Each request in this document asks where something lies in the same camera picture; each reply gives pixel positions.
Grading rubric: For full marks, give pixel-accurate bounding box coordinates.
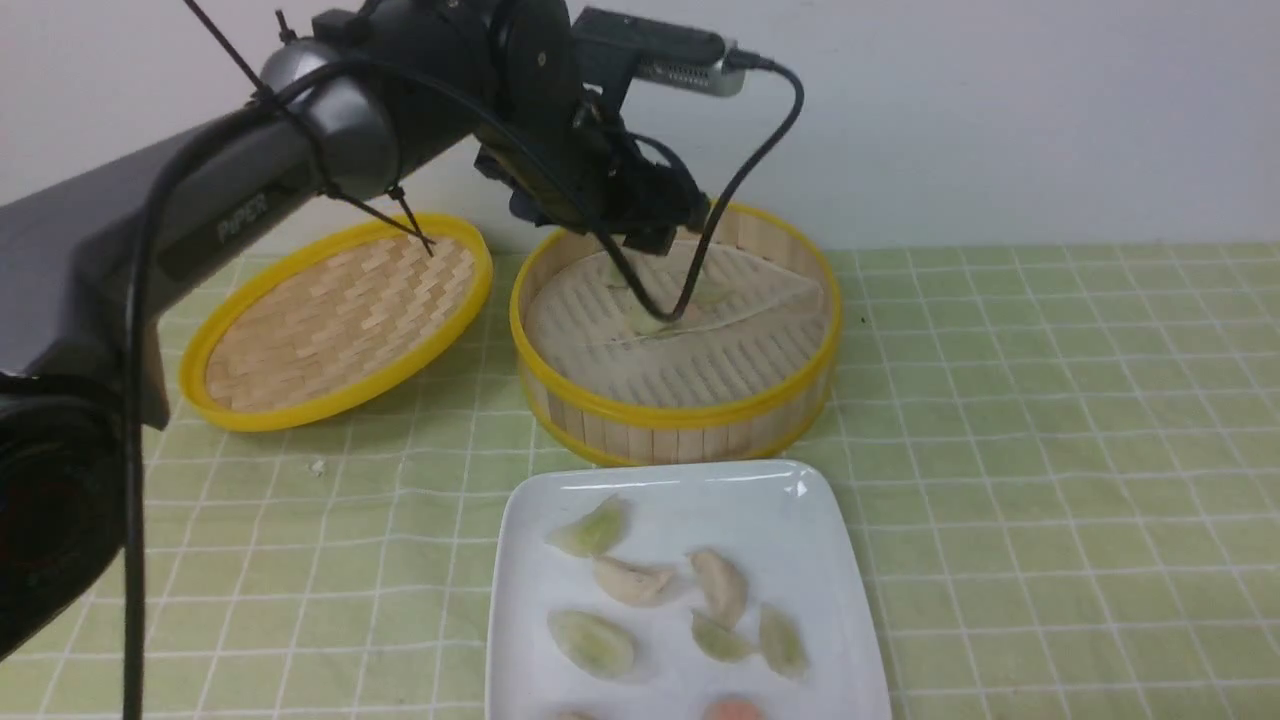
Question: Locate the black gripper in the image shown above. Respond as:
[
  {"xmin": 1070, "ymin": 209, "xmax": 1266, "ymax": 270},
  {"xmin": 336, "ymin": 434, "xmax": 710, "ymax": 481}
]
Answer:
[{"xmin": 475, "ymin": 86, "xmax": 710, "ymax": 255}]

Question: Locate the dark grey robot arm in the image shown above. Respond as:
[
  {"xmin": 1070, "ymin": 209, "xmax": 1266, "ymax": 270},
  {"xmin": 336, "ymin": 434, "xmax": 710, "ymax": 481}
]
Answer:
[{"xmin": 3, "ymin": 1, "xmax": 722, "ymax": 656}]

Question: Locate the white square plate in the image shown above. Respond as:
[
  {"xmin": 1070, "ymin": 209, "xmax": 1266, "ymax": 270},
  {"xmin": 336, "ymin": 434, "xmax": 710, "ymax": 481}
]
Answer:
[{"xmin": 485, "ymin": 459, "xmax": 893, "ymax": 719}]

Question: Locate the beige dumpling upright on plate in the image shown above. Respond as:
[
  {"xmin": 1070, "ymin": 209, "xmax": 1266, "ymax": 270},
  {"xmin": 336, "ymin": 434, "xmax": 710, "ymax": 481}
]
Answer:
[{"xmin": 687, "ymin": 550, "xmax": 749, "ymax": 630}]

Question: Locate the large green dumpling on plate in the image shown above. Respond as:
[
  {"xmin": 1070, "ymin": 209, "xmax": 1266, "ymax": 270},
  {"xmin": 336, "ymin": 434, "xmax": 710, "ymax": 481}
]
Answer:
[{"xmin": 547, "ymin": 610, "xmax": 637, "ymax": 680}]

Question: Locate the small green dumpling on plate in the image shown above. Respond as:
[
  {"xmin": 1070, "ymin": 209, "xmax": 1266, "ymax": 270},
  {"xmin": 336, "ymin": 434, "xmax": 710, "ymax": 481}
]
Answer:
[{"xmin": 690, "ymin": 610, "xmax": 756, "ymax": 664}]

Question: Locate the pink dumpling on plate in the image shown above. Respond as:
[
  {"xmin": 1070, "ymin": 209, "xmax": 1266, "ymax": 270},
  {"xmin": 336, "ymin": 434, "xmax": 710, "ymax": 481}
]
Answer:
[{"xmin": 701, "ymin": 696, "xmax": 765, "ymax": 720}]

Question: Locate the white steamer liner cloth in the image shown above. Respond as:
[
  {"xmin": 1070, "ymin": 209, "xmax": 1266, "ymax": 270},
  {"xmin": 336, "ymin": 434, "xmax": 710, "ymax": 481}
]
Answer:
[{"xmin": 521, "ymin": 236, "xmax": 831, "ymax": 409}]

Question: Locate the yellow rimmed bamboo steamer basket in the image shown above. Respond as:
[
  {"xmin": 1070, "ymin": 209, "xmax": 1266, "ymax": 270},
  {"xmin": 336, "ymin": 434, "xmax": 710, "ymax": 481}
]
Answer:
[{"xmin": 509, "ymin": 204, "xmax": 842, "ymax": 466}]

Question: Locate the yellow rimmed bamboo steamer lid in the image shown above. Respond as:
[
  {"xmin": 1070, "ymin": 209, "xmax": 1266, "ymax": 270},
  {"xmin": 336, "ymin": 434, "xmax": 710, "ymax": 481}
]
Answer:
[{"xmin": 178, "ymin": 214, "xmax": 495, "ymax": 433}]

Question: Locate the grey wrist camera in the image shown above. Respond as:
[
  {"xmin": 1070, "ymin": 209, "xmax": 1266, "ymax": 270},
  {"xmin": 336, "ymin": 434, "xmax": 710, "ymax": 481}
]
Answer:
[{"xmin": 571, "ymin": 6, "xmax": 745, "ymax": 100}]

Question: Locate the black camera cable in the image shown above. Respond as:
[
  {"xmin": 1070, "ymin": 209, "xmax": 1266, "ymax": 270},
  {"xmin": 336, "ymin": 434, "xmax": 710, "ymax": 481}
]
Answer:
[{"xmin": 123, "ymin": 53, "xmax": 805, "ymax": 720}]

